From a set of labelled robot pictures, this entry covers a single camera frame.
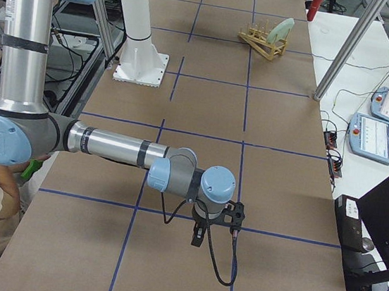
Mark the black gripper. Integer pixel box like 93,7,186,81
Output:
191,202,223,247

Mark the light green plate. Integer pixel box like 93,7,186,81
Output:
266,18,295,44

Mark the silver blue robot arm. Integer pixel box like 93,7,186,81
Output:
0,0,243,246

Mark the near orange black adapter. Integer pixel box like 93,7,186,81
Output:
327,155,342,178

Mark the orange black adapter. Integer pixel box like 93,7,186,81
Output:
323,130,338,149
327,155,342,178

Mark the far orange black adapter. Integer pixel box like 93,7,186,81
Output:
323,130,338,149

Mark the black laptop computer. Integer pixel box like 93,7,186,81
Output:
334,176,389,291

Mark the green handheld tool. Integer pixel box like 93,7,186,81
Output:
20,159,43,182

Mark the near teach pendant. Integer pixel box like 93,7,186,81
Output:
348,112,389,165

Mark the wooden dish rack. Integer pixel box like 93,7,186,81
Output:
237,24,289,61

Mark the red bottle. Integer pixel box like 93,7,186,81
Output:
307,0,323,22

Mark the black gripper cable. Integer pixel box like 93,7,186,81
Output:
152,190,247,288

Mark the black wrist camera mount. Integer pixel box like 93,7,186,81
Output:
218,200,245,233

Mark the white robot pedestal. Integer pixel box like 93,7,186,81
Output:
113,0,169,87

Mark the aluminium frame cart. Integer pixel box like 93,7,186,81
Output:
43,0,124,117

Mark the silver aluminium post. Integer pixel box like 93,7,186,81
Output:
314,0,387,101

